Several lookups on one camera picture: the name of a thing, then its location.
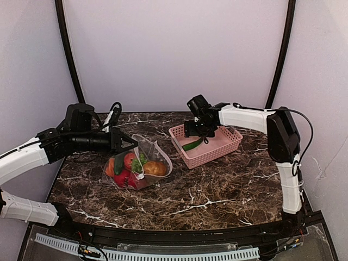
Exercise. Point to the clear zip top bag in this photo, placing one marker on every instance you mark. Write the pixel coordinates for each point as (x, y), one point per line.
(152, 152)

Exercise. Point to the green toy cucumber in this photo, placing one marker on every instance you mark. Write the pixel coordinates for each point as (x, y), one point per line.
(118, 163)

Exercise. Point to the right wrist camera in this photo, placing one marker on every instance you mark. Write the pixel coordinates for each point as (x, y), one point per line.
(198, 105)

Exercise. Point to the white slotted cable duct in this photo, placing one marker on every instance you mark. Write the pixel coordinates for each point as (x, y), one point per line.
(149, 252)

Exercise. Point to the black front table rail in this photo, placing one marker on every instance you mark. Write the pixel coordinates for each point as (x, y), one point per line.
(176, 223)

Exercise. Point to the pink perforated plastic basket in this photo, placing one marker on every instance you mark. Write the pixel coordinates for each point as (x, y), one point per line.
(224, 142)

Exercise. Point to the green toy chili pepper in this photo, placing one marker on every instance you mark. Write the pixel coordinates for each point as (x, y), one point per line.
(192, 145)

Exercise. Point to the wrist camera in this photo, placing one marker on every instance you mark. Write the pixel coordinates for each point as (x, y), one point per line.
(113, 117)
(198, 105)

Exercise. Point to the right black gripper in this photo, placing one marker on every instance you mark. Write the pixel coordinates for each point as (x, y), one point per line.
(198, 130)

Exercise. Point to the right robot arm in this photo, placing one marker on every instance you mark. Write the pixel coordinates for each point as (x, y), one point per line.
(283, 146)

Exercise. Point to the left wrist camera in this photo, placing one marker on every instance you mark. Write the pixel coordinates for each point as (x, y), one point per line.
(113, 117)

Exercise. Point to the green toy grapes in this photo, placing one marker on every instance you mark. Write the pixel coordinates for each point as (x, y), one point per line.
(137, 164)

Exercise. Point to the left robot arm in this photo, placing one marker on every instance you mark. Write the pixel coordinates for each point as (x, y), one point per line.
(80, 131)

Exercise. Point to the red toy tomato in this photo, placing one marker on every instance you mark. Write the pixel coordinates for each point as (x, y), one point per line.
(125, 179)

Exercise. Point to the red toy fruit front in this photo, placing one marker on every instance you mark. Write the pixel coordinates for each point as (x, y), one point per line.
(128, 159)

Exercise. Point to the black frame post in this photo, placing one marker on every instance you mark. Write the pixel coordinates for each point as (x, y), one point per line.
(59, 7)
(282, 53)

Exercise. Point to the right black frame post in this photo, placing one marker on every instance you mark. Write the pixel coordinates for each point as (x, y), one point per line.
(282, 53)

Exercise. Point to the brown toy potato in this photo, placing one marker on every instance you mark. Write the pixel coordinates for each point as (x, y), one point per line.
(156, 168)

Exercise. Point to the left black frame post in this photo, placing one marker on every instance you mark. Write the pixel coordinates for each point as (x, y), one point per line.
(59, 7)

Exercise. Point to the orange toy fruit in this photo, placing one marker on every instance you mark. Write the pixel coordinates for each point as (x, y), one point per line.
(109, 168)

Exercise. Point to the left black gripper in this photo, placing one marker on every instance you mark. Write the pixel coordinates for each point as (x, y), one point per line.
(113, 141)

